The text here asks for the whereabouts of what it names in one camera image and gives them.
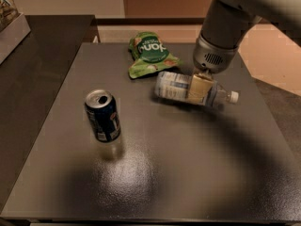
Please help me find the blue label plastic bottle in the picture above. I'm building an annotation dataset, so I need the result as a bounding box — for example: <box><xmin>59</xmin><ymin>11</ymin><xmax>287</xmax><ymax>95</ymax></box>
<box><xmin>154</xmin><ymin>72</ymin><xmax>239</xmax><ymax>107</ymax></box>

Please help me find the green snack bag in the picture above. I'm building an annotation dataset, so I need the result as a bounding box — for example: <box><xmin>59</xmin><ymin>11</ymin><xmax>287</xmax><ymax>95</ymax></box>
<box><xmin>128</xmin><ymin>31</ymin><xmax>182</xmax><ymax>79</ymax></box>

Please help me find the white box with snacks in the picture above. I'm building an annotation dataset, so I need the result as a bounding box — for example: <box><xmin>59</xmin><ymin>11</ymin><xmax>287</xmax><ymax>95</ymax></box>
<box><xmin>0</xmin><ymin>0</ymin><xmax>31</xmax><ymax>64</ymax></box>

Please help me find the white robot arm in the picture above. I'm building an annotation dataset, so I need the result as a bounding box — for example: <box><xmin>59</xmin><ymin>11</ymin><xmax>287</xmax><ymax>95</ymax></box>
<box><xmin>187</xmin><ymin>0</ymin><xmax>301</xmax><ymax>104</ymax></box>

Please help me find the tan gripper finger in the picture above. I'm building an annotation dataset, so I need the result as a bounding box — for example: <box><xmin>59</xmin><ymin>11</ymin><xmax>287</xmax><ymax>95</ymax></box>
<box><xmin>187</xmin><ymin>73</ymin><xmax>214</xmax><ymax>104</ymax></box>

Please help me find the dark pepsi soda can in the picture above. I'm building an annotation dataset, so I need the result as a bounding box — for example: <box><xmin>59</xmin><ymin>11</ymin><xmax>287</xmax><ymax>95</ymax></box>
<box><xmin>84</xmin><ymin>89</ymin><xmax>120</xmax><ymax>143</ymax></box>

